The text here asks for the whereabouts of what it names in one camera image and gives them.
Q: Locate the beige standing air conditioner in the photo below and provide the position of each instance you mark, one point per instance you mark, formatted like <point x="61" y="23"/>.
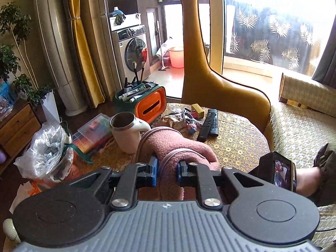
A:
<point x="57" y="44"/>

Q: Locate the white mop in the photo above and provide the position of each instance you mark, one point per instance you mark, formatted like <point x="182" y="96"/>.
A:
<point x="161" y="57"/>

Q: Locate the patterned beige sofa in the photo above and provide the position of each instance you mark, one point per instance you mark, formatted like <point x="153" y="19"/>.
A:
<point x="296" y="136"/>

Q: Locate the purple plastic toy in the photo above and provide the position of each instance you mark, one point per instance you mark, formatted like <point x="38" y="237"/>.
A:
<point x="2" y="156"/>

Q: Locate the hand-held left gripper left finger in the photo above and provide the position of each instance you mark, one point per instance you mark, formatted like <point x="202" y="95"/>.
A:
<point x="153" y="172"/>

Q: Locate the black remote control with buttons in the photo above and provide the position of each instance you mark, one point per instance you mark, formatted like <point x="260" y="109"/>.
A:
<point x="213" y="122"/>

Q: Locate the silver washing machine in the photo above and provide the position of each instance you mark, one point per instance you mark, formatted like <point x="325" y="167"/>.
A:
<point x="134" y="52"/>

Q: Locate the orange and green tissue box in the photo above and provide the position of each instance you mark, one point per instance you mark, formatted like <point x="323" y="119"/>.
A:
<point x="149" y="105"/>

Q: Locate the foil snack packet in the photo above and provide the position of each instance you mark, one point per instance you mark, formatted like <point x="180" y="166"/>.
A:
<point x="173" y="122"/>

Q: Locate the clear plastic bag of fruit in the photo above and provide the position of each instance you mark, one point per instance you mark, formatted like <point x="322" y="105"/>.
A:
<point x="44" y="147"/>

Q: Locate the wooden calligraphy brush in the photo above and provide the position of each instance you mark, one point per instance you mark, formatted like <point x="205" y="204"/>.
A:
<point x="135" y="72"/>
<point x="143" y="71"/>

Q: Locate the small yellow box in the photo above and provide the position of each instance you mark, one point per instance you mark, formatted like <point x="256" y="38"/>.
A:
<point x="197" y="110"/>

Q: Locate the green gloves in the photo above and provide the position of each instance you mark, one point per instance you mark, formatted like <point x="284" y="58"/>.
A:
<point x="119" y="15"/>

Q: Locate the clear plastic organizer box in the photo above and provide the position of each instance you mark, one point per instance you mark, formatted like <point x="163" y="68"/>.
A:
<point x="92" y="131"/>

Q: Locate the sunglasses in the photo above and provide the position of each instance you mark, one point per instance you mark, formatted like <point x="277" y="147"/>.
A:
<point x="190" y="114"/>

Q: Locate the pale green ceramic bowl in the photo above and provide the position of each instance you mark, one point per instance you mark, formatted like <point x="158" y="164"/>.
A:
<point x="10" y="231"/>

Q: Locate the person's right forearm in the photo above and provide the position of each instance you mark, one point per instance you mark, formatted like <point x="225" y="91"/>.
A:
<point x="307" y="181"/>

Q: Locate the patterned sofa cushion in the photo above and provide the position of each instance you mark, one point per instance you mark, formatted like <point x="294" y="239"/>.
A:
<point x="304" y="92"/>

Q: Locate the pink fleece bag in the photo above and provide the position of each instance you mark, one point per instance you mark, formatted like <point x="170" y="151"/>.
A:
<point x="178" y="141"/>

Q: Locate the green ribbon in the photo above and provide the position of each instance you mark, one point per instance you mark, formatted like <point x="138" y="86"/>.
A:
<point x="78" y="152"/>

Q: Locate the pink plastic bucket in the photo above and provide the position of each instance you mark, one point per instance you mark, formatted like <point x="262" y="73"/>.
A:
<point x="176" y="57"/>

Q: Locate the leaf pattern window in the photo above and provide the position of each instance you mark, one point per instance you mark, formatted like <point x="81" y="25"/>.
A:
<point x="275" y="18"/>

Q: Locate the yellow curtain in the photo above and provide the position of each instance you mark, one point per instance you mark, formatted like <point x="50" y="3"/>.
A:
<point x="84" y="57"/>

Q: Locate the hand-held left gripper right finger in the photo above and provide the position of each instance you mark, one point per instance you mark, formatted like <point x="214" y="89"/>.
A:
<point x="180" y="172"/>

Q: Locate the small pink and blue toy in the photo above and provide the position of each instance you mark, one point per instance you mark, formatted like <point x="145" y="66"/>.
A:
<point x="191" y="128"/>

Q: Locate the grey curtain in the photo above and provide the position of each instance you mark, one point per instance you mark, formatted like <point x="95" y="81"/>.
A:
<point x="326" y="63"/>

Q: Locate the small clear plastic bag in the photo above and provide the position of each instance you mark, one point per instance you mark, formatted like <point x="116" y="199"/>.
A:
<point x="173" y="109"/>

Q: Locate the yellow giraffe chair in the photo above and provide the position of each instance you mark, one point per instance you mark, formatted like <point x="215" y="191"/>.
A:
<point x="228" y="92"/>

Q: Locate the wooden cabinet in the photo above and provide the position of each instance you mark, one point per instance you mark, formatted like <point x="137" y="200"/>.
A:
<point x="18" y="128"/>

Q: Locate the potted plant in white pot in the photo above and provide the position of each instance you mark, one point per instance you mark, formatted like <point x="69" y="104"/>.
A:
<point x="51" y="107"/>

